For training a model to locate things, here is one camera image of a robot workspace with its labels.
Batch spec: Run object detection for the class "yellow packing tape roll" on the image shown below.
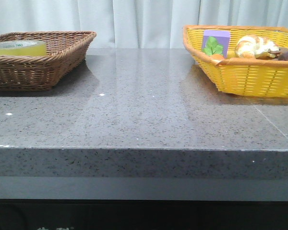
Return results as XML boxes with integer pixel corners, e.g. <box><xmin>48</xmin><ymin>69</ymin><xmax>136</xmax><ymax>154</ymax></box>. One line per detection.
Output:
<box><xmin>0</xmin><ymin>40</ymin><xmax>47</xmax><ymax>57</ymax></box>

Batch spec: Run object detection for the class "toy carrot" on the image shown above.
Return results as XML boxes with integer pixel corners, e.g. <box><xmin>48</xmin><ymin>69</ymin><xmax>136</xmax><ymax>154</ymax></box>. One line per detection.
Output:
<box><xmin>210</xmin><ymin>54</ymin><xmax>225</xmax><ymax>60</ymax></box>

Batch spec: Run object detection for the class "white curtain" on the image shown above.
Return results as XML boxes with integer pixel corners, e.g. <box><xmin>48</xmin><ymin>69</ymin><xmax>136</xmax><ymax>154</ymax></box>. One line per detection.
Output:
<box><xmin>0</xmin><ymin>0</ymin><xmax>288</xmax><ymax>48</ymax></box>

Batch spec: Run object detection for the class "brown wicker basket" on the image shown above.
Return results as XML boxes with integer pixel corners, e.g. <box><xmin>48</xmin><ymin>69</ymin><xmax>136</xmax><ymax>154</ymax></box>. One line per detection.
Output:
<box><xmin>0</xmin><ymin>31</ymin><xmax>97</xmax><ymax>92</ymax></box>

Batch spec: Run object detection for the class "purple box with leaf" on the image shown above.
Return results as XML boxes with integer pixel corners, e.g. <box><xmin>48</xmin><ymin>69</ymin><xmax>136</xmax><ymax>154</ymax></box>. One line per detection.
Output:
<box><xmin>201</xmin><ymin>30</ymin><xmax>231</xmax><ymax>58</ymax></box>

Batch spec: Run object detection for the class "yellow woven basket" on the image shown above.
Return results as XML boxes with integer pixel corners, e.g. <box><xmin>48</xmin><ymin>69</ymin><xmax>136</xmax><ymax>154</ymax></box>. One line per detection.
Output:
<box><xmin>183</xmin><ymin>25</ymin><xmax>288</xmax><ymax>98</ymax></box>

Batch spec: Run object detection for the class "toy croissant bread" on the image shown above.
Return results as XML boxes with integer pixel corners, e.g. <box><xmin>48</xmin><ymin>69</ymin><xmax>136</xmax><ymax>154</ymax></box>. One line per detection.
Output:
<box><xmin>235</xmin><ymin>34</ymin><xmax>280</xmax><ymax>59</ymax></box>

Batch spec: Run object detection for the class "dark brown toy piece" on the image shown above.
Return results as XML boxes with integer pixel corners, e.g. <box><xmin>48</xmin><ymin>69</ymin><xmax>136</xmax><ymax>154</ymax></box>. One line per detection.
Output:
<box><xmin>268</xmin><ymin>47</ymin><xmax>288</xmax><ymax>61</ymax></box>

